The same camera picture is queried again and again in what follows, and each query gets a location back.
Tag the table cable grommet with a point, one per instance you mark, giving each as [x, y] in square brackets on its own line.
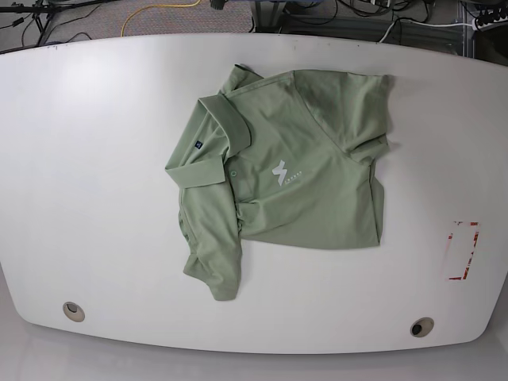
[73, 312]
[422, 327]

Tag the white power strip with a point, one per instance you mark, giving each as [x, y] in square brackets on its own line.
[490, 20]

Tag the black tripod legs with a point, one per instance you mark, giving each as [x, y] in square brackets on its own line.
[41, 14]

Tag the green polo shirt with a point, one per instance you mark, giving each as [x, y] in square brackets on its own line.
[287, 159]

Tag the left table cable grommet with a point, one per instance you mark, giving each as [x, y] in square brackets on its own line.
[73, 312]

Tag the right table cable grommet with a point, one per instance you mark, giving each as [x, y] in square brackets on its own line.
[422, 327]

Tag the red tape rectangle marker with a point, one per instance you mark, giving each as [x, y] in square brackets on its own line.
[461, 245]

